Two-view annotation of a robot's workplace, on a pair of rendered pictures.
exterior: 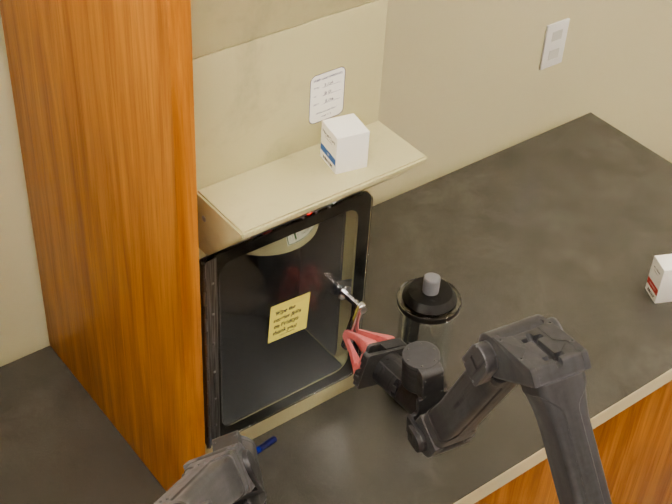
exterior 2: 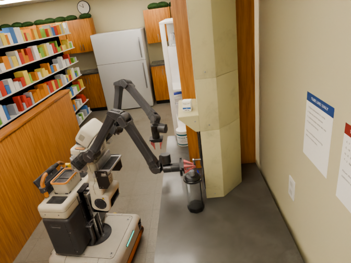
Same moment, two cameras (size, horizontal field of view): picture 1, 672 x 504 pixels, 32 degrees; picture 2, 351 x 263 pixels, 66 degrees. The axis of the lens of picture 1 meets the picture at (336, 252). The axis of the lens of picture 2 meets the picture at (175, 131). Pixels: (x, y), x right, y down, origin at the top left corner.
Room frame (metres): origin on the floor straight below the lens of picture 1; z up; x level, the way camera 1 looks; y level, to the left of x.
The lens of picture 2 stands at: (2.35, -1.16, 2.05)
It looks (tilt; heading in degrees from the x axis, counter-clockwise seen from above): 24 degrees down; 134
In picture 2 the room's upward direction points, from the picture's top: 8 degrees counter-clockwise
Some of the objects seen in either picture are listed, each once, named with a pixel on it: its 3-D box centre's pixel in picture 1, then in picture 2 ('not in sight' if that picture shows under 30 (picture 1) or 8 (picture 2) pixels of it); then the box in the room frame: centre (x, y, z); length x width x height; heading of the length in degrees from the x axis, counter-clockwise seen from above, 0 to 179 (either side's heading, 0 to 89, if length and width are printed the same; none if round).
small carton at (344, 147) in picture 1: (344, 143); (187, 105); (1.36, 0.00, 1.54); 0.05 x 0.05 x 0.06; 28
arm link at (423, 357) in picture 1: (427, 395); (162, 162); (1.22, -0.15, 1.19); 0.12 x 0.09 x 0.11; 26
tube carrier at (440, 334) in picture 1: (423, 343); (194, 192); (1.47, -0.16, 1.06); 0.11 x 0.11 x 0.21
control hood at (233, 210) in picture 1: (313, 201); (188, 114); (1.32, 0.04, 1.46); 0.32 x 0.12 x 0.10; 130
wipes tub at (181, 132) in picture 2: not in sight; (184, 135); (0.85, 0.49, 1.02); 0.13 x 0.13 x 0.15
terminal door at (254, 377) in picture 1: (288, 320); (200, 152); (1.36, 0.07, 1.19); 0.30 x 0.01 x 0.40; 129
